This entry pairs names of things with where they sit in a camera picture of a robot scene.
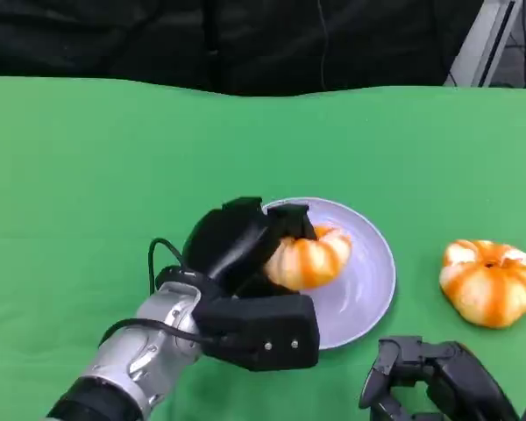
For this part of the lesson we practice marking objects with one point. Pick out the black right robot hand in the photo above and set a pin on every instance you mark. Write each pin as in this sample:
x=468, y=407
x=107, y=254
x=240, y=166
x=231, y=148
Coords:
x=460, y=377

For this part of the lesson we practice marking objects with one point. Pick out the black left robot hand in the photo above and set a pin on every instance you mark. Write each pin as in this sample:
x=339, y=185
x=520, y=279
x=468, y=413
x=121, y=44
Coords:
x=228, y=237

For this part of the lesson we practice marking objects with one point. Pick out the orange and white bread roll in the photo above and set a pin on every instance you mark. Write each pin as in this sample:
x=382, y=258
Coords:
x=311, y=263
x=491, y=285

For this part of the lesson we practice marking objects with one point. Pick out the lilac plate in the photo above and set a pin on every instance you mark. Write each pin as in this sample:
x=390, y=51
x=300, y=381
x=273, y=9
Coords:
x=359, y=298

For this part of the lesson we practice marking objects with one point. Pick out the green table cloth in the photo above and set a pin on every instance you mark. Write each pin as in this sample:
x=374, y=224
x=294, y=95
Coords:
x=114, y=175

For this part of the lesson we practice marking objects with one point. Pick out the black backdrop curtain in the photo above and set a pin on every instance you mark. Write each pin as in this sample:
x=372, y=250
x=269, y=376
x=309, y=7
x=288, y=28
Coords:
x=158, y=39

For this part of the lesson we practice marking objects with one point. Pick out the aluminium frame post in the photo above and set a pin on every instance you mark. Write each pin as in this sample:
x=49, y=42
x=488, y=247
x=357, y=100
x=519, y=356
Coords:
x=478, y=48

